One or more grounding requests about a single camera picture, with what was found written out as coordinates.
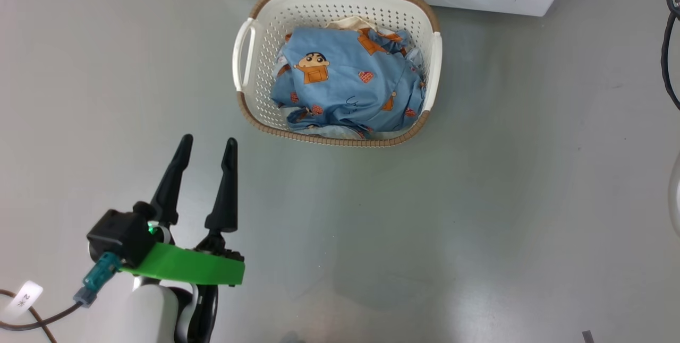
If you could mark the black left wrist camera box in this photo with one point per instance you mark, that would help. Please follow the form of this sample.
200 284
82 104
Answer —
119 234

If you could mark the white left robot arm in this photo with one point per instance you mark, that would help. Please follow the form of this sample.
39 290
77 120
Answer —
154 314

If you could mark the large blue cartoon pyjama garment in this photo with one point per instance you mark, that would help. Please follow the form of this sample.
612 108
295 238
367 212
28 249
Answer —
345 88

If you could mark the cream laundry basket brown rim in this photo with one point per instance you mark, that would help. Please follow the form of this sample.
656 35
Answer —
255 99

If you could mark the cream cloth garment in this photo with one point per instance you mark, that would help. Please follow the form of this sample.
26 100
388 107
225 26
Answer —
348 23

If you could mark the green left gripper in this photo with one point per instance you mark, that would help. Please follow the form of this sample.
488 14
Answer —
186 267

